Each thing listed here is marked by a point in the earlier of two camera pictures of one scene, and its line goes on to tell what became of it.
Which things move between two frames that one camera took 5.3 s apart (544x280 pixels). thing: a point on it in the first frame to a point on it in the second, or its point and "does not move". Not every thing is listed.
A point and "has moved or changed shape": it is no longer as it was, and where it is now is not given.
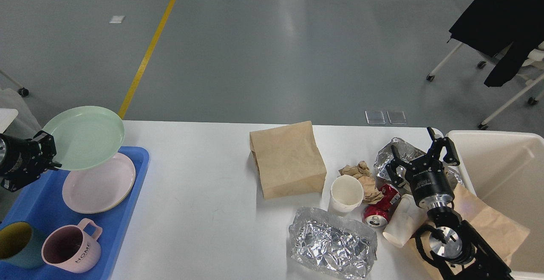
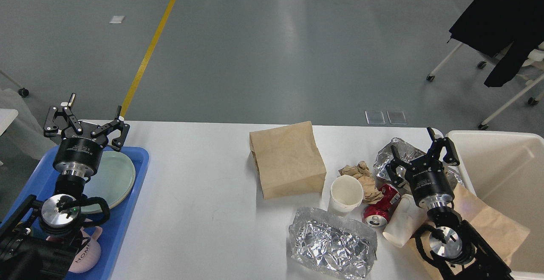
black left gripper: (20, 159) to (79, 156)
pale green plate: (99, 189) does not move
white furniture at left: (15, 118) does not move
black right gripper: (428, 177) does not move
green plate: (85, 137) has moved or changed shape
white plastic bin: (505, 170) does not move
